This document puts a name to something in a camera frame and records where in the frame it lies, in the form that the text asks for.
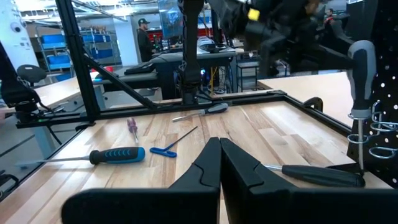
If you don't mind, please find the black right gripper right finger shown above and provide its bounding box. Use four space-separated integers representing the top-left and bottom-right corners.
220 138 398 224

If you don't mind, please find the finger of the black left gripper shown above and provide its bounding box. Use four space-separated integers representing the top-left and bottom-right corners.
294 44 355 73

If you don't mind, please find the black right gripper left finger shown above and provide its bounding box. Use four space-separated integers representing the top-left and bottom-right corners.
61 136 222 224

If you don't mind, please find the black handled screwdriver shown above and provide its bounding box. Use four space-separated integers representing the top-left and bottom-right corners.
264 164 366 189

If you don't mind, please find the grey and black screwdriver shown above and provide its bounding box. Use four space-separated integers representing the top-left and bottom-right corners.
172 102 229 123
346 39 377 175

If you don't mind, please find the blue T-handle hex key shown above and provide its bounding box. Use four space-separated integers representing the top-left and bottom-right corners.
149 125 199 159

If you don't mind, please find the blue and black screwdriver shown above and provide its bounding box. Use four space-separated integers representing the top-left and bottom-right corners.
15 146 146 169

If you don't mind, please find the small red screwdriver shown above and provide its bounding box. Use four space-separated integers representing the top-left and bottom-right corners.
126 117 140 145

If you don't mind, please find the beige desk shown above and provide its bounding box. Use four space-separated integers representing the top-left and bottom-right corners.
257 72 356 127

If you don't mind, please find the person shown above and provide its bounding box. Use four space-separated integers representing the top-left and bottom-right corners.
323 8 336 26
136 17 157 63

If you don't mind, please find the black clamp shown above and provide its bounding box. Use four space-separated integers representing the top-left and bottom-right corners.
302 96 325 113

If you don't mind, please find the black perforated pegboard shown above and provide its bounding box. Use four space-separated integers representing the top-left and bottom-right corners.
346 0 398 189

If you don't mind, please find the grey office desk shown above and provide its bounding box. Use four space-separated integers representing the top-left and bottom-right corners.
124 45 238 101

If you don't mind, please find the computer monitor with blue screen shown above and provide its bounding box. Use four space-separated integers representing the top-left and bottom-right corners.
157 0 184 40

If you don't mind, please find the blue plastic storage bin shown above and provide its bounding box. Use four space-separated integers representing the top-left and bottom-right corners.
81 33 111 44
41 34 67 50
46 54 72 70
90 49 114 60

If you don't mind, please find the black office chair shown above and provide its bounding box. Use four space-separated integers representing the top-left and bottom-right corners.
16 63 48 86

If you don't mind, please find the silver wire ring tool rack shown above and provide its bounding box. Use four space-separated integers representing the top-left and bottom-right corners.
346 99 398 160

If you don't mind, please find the black aluminium table frame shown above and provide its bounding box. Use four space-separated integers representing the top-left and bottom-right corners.
0 0 354 203

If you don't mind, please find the white dome security camera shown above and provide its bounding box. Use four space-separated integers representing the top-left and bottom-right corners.
9 21 23 34

